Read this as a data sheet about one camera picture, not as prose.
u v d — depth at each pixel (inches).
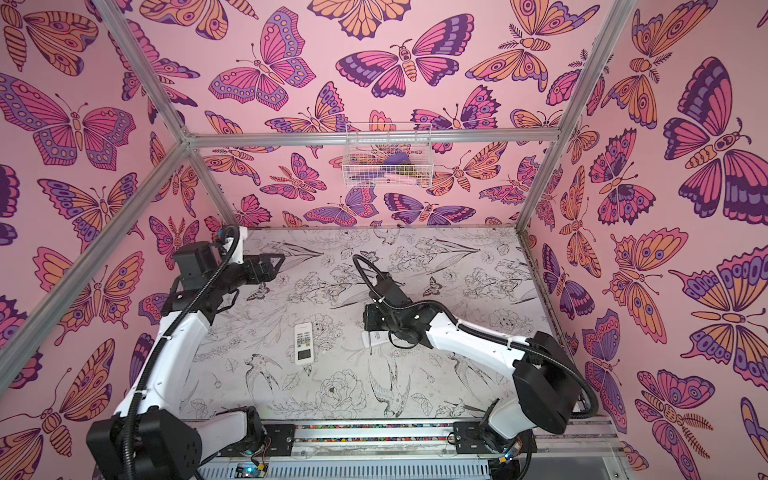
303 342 35.3
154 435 15.0
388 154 37.9
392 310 23.9
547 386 16.6
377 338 35.3
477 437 29.0
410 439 29.4
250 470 28.6
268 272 27.3
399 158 37.6
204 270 23.2
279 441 28.9
